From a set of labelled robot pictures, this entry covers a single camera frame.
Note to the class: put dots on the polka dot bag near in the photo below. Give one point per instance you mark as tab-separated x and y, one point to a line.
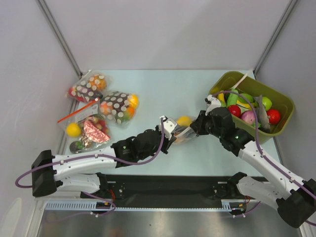
119	107

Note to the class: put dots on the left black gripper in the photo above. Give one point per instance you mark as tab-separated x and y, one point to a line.
167	144

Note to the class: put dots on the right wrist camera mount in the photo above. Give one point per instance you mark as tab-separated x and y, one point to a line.
212	103

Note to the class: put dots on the yellow banana in bin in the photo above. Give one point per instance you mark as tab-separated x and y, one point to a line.
221	97

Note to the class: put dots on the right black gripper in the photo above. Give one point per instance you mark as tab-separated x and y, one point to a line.
197	125

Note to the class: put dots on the clear zip top bag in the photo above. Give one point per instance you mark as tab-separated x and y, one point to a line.
184	134

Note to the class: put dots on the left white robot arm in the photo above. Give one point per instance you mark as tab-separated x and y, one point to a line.
78	172

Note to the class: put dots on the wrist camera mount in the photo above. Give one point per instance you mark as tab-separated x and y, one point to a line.
212	103
168	126

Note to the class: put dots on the polka dot bag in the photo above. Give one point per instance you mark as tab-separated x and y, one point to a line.
91	86
119	107

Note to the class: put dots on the white cable duct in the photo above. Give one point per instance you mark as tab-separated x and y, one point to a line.
99	206

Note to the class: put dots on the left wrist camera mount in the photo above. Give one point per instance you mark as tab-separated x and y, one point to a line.
168	126

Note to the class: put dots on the pink onion in bin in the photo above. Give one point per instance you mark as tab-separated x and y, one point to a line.
248	117

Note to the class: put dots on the grey fake fish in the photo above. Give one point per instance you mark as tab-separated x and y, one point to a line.
262	114

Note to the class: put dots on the olive green plastic bin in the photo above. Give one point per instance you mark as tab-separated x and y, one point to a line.
250	86

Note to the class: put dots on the orange zip clear bag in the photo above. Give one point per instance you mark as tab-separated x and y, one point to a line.
94	129

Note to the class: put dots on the red tomato in bin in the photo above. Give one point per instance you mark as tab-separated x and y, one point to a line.
235	110

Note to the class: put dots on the red apple in bin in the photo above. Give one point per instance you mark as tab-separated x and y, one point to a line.
274	116

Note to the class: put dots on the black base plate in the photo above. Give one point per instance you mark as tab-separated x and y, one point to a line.
168	190

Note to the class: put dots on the yellow lemon in bag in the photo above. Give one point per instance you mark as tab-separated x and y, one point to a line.
73	130

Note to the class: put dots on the polka dot bag far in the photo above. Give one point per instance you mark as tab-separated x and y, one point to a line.
91	86

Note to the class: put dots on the green starfruit in bin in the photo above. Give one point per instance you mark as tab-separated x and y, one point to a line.
244	98

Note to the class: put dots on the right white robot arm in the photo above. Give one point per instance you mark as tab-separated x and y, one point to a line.
293	197

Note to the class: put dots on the yellow fake lemon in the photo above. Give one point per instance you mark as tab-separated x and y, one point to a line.
184	121

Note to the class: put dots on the green apple in bin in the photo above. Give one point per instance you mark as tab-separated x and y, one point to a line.
267	103

